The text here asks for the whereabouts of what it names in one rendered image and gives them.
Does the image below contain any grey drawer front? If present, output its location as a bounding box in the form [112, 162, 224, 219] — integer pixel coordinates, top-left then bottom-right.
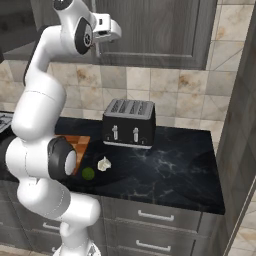
[12, 201, 69, 238]
[23, 229, 66, 256]
[103, 218, 200, 256]
[100, 196, 203, 233]

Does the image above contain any grey wall cabinet door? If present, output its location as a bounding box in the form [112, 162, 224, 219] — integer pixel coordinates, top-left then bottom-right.
[89, 0, 218, 71]
[0, 0, 64, 54]

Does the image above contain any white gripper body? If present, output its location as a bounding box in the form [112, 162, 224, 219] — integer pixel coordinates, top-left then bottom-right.
[107, 19, 123, 43]

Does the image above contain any black four-slot toaster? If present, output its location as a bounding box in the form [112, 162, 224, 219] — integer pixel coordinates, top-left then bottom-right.
[101, 98, 157, 150]

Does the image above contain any wooden cutting board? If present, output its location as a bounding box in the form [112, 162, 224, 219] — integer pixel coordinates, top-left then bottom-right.
[54, 134, 92, 176]

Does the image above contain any grey tall cabinet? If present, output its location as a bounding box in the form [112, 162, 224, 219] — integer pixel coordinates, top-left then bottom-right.
[215, 6, 256, 256]

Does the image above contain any green lime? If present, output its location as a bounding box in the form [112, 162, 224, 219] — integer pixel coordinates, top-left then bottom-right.
[81, 167, 96, 181]

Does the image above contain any black hob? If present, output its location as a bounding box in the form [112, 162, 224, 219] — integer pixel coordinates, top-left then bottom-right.
[0, 112, 15, 135]

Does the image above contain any silver cabinet door handle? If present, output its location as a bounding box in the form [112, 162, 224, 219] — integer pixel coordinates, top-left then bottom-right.
[91, 0, 102, 58]

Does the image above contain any white garlic bulb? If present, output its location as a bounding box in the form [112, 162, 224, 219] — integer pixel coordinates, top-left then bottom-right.
[97, 156, 113, 173]

